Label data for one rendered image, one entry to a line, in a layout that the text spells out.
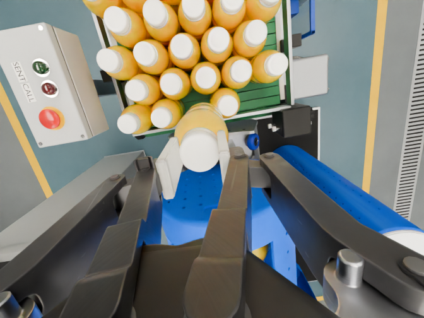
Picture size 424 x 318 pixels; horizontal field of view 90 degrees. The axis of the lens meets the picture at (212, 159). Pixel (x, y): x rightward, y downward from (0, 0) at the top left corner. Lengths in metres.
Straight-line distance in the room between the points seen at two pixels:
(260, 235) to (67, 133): 0.40
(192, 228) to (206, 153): 0.18
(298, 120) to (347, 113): 1.28
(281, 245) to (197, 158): 0.27
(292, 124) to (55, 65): 0.49
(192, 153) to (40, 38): 0.36
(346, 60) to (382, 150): 0.75
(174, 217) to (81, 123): 0.25
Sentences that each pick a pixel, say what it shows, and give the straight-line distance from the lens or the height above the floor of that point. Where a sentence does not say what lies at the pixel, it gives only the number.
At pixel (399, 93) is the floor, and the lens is 2.03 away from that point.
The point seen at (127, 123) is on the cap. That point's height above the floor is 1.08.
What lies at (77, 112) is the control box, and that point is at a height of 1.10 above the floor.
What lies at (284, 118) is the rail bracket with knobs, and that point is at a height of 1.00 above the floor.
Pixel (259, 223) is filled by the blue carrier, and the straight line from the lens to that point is 0.36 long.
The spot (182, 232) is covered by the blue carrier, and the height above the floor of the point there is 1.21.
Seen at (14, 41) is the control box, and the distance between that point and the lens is 0.52.
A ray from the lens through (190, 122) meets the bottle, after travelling 0.23.
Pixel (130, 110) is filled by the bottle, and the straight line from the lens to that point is 0.49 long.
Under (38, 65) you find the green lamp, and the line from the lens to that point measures 0.48.
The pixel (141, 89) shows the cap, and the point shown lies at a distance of 0.44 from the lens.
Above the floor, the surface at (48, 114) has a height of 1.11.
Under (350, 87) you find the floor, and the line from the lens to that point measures 1.81.
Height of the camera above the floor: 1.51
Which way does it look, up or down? 71 degrees down
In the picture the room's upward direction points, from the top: 175 degrees clockwise
